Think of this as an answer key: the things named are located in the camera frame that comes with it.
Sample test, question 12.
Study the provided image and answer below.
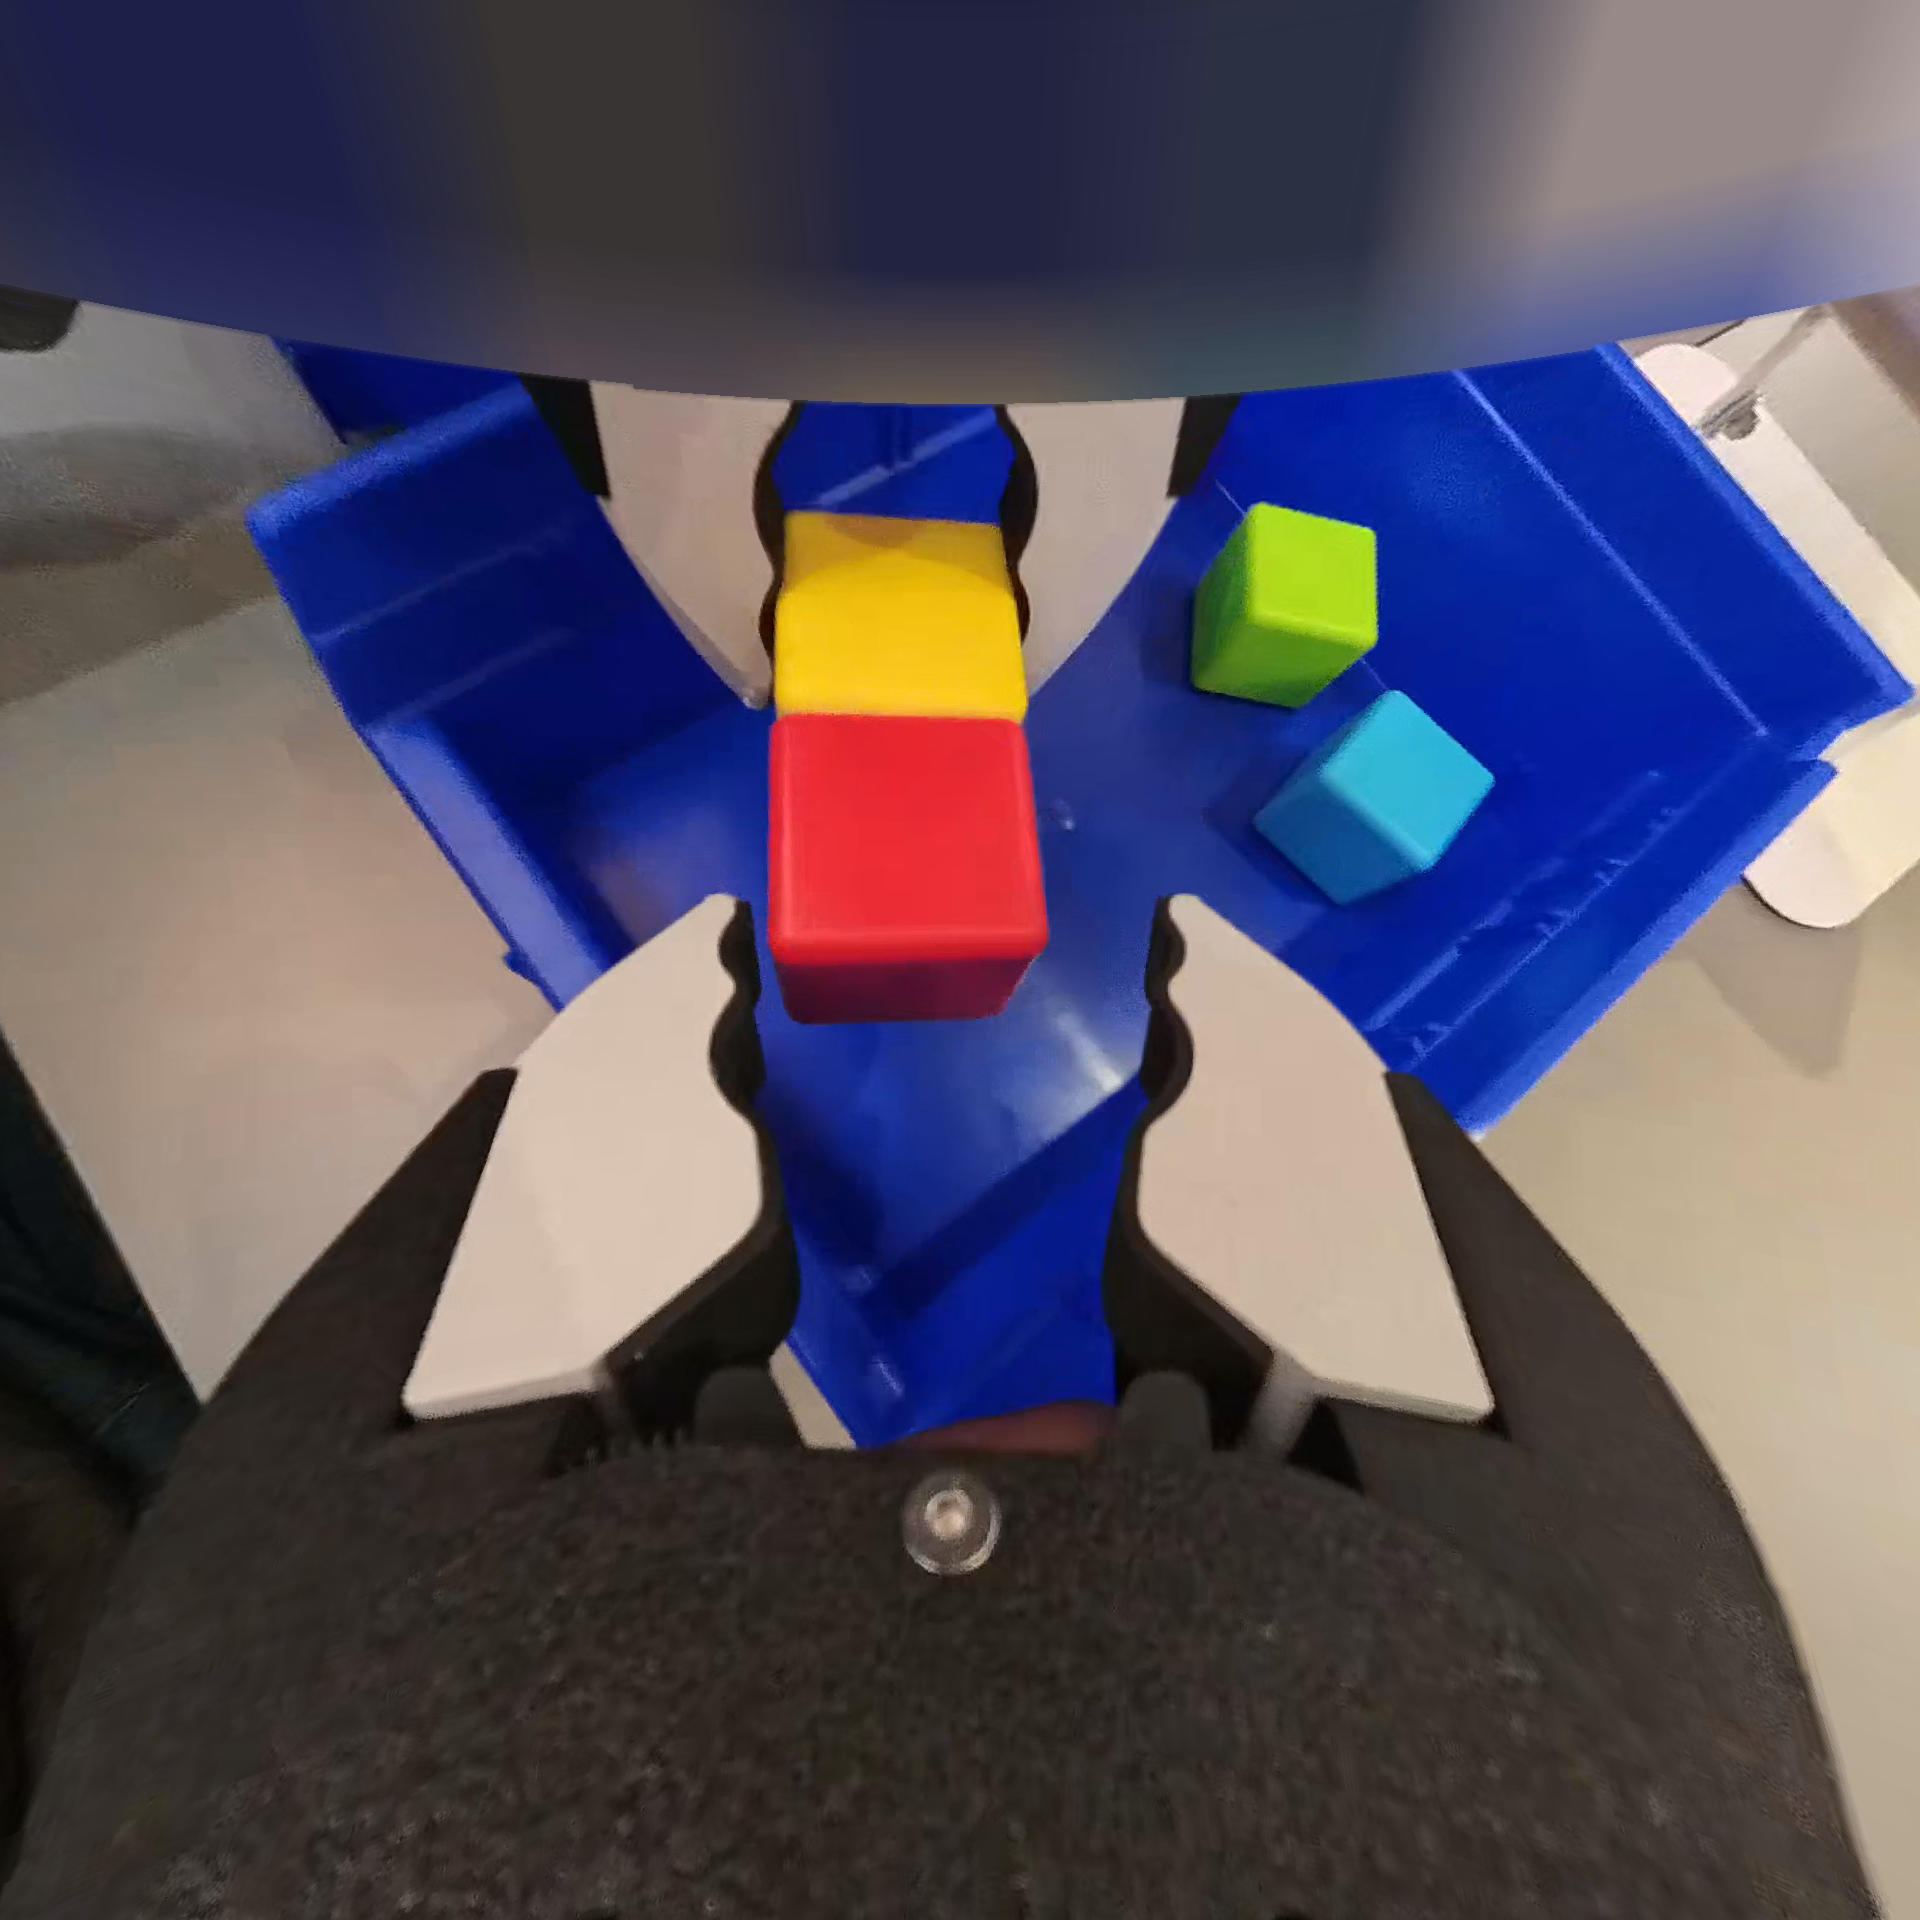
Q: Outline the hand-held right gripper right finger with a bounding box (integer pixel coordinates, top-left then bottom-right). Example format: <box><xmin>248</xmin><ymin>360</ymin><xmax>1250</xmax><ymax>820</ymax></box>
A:
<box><xmin>1107</xmin><ymin>896</ymin><xmax>1499</xmax><ymax>1452</ymax></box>

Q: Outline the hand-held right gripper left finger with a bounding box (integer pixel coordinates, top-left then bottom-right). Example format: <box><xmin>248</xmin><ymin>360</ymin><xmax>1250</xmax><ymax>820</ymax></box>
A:
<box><xmin>402</xmin><ymin>896</ymin><xmax>798</xmax><ymax>1419</ymax></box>

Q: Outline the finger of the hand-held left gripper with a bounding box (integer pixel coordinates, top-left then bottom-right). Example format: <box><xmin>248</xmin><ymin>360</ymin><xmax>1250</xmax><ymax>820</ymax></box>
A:
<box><xmin>577</xmin><ymin>381</ymin><xmax>794</xmax><ymax>710</ymax></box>
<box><xmin>997</xmin><ymin>394</ymin><xmax>1190</xmax><ymax>705</ymax></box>

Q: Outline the green cube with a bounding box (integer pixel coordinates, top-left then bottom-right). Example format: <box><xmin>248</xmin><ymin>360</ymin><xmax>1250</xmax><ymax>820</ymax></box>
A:
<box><xmin>1190</xmin><ymin>504</ymin><xmax>1380</xmax><ymax>710</ymax></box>

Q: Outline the yellow cube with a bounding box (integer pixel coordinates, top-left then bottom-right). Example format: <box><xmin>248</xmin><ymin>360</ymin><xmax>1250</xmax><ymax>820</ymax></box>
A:
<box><xmin>772</xmin><ymin>509</ymin><xmax>1032</xmax><ymax>722</ymax></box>

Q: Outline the red cube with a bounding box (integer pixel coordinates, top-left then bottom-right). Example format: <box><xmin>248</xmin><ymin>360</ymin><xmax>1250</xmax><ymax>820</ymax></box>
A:
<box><xmin>766</xmin><ymin>716</ymin><xmax>1049</xmax><ymax>1025</ymax></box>

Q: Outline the light blue cube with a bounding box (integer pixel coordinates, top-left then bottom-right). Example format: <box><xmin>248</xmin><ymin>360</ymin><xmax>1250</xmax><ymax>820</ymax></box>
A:
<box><xmin>1253</xmin><ymin>691</ymin><xmax>1497</xmax><ymax>906</ymax></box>

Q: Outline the blue plastic bin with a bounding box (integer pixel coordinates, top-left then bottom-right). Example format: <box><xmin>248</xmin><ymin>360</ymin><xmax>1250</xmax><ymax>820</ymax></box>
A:
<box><xmin>244</xmin><ymin>336</ymin><xmax>1920</xmax><ymax>1450</ymax></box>

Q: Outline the grey desk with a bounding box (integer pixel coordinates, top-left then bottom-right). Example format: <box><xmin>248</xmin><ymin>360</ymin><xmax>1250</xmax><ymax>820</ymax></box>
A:
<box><xmin>0</xmin><ymin>292</ymin><xmax>1920</xmax><ymax>1772</ymax></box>

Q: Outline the person's blue jeans leg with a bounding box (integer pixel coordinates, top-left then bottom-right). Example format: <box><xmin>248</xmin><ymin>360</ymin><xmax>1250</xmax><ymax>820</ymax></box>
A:
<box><xmin>0</xmin><ymin>1035</ymin><xmax>203</xmax><ymax>1518</ymax></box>

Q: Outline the wooden board document stand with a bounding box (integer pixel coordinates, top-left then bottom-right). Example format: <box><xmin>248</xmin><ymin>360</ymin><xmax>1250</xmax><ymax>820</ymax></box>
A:
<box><xmin>1628</xmin><ymin>299</ymin><xmax>1920</xmax><ymax>933</ymax></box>

